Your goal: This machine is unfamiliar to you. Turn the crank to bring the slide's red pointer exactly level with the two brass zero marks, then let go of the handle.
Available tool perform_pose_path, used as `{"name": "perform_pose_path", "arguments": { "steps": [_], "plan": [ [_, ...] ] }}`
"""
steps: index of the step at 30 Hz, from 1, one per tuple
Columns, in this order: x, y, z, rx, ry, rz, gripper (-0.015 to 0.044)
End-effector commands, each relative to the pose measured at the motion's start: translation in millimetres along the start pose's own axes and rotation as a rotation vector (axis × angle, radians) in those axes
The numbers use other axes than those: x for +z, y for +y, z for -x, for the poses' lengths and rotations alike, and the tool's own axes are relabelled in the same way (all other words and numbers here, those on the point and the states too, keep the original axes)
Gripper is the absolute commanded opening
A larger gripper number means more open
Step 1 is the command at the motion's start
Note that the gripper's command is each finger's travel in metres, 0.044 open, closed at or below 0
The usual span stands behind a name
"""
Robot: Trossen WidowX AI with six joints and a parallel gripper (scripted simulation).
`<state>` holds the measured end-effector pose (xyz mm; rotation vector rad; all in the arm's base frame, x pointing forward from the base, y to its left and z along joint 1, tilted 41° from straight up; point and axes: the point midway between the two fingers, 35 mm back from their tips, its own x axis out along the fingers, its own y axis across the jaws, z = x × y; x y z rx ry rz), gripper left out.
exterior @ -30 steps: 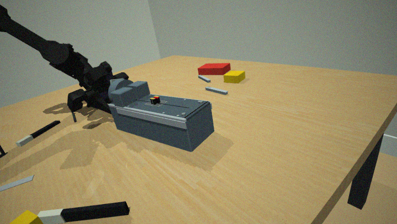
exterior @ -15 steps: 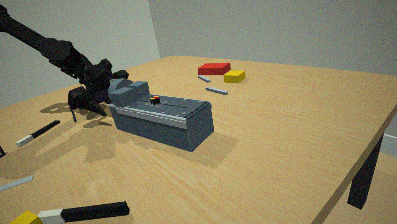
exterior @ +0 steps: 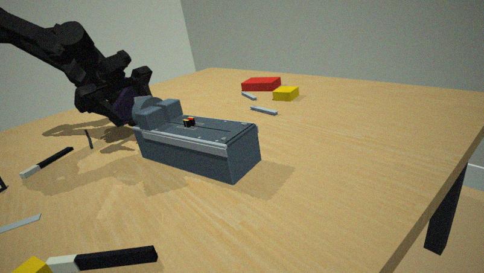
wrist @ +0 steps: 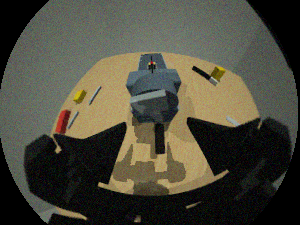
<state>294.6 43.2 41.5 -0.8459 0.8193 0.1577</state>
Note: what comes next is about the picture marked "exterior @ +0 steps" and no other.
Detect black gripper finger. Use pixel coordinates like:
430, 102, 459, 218
135, 74, 152, 97
88, 91, 123, 122

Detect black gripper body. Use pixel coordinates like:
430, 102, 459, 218
74, 57, 153, 113

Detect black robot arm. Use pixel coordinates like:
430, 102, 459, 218
0, 7, 131, 88

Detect red rectangular block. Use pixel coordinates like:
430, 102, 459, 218
241, 77, 281, 91

